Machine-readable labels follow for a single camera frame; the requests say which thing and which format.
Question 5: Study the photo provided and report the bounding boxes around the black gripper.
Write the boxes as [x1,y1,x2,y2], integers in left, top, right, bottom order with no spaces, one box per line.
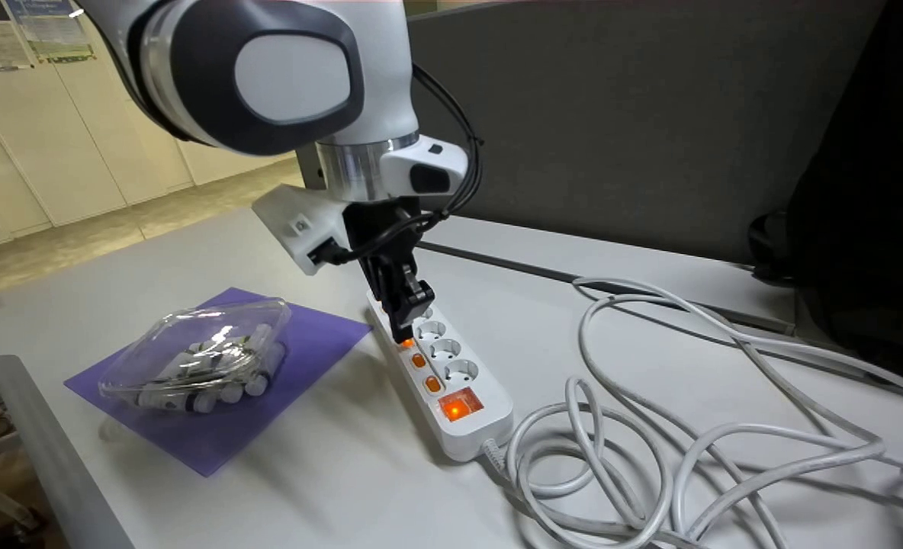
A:
[338,196,440,346]

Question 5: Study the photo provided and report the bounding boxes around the purple mat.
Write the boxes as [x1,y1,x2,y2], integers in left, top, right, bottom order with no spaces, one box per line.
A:
[61,285,371,481]

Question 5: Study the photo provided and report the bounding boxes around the white power strip with switches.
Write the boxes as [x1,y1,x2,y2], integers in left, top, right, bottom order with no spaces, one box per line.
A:
[362,298,520,468]

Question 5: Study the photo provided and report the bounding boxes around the clear plastic bag of items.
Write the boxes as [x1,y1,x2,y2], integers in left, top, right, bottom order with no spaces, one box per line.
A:
[94,296,295,417]

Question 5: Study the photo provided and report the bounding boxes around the grey partition panel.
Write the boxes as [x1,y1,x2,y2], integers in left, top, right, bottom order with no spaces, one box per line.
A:
[406,0,890,267]

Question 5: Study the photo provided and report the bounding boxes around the beige cabinet doors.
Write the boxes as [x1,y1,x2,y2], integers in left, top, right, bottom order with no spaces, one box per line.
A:
[0,59,301,255]

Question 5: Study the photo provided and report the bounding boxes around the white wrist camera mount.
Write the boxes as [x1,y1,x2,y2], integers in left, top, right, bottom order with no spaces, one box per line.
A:
[250,182,354,279]

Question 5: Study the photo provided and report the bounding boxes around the white power strip cord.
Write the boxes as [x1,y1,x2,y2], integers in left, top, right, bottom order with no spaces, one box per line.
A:
[475,272,903,549]

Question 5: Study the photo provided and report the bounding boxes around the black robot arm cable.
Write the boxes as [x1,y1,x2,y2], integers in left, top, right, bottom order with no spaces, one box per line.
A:
[409,60,489,223]

